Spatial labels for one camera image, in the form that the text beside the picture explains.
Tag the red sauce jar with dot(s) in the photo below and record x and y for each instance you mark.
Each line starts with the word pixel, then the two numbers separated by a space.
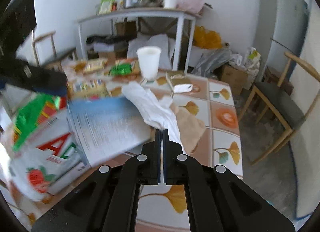
pixel 115 6

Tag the grey refrigerator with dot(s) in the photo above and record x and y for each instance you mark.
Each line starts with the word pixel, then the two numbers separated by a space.
pixel 282 21

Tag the wooden chair dark seat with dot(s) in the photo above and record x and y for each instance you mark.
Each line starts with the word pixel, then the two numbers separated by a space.
pixel 62 55

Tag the white tissue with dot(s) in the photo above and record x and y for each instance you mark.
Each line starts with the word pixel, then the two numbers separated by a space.
pixel 150 104

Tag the wooden chair dark cushion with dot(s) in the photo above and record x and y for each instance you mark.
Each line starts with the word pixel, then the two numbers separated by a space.
pixel 277 99

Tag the grey plastic bag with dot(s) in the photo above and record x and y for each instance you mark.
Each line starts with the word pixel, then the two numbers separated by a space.
pixel 212 59

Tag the black cloth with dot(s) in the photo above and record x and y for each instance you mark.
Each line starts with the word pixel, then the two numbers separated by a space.
pixel 100 39

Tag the yellow snack packet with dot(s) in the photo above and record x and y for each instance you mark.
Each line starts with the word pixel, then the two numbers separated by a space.
pixel 95 65

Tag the brown wooden stool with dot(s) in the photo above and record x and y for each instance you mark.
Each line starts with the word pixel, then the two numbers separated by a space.
pixel 272 74

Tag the white bag green print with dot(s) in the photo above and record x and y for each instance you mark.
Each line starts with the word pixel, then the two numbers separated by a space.
pixel 251 58

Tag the white paper cup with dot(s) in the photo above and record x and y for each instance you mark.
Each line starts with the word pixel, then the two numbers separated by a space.
pixel 149 64

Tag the yellow plastic bag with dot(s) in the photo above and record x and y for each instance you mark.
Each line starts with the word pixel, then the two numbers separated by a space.
pixel 206 38

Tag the small white silver box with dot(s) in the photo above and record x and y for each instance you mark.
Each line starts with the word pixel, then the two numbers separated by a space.
pixel 183 88

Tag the large green snack packet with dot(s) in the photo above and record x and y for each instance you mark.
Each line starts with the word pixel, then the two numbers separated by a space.
pixel 37 114

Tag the white cloth bundle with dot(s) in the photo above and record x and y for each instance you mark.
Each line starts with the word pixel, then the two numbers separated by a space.
pixel 155 44

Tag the silver cardboard box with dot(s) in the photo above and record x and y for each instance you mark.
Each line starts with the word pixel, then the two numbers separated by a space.
pixel 107 127

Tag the green food packet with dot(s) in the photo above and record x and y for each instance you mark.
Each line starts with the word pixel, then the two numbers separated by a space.
pixel 107 6

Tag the white side table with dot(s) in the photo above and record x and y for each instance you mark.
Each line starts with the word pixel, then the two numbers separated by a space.
pixel 140 13

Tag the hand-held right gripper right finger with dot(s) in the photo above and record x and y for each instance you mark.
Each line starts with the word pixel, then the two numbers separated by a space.
pixel 165 147

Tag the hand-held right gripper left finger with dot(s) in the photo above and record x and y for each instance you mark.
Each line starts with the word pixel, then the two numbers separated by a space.
pixel 158 147

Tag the small green snack packet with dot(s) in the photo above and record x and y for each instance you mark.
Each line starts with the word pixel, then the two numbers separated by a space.
pixel 121 69

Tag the white plastic bottle red cap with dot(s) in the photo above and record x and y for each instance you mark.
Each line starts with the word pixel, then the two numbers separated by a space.
pixel 37 167

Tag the orange snack packet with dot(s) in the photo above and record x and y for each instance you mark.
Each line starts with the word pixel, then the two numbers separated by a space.
pixel 125 60

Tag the brown paper napkin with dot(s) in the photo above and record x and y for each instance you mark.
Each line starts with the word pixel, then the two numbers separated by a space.
pixel 190 127

